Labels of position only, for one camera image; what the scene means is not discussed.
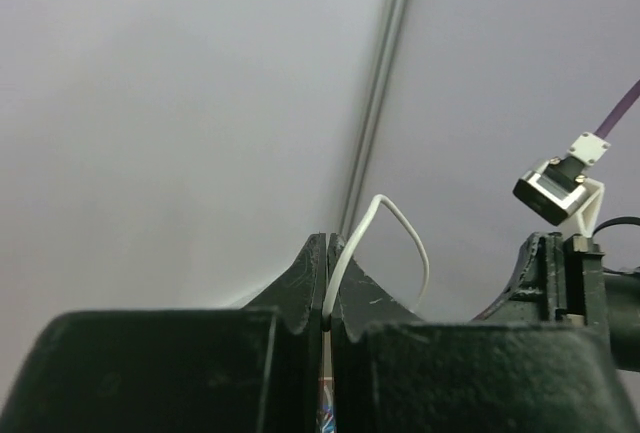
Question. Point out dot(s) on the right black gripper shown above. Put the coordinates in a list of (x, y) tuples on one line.
[(564, 281)]

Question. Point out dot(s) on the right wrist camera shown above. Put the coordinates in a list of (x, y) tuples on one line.
[(561, 191)]

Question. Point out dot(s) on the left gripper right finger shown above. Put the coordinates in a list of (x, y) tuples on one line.
[(394, 372)]

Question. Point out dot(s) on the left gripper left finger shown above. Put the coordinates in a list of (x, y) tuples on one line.
[(249, 369)]

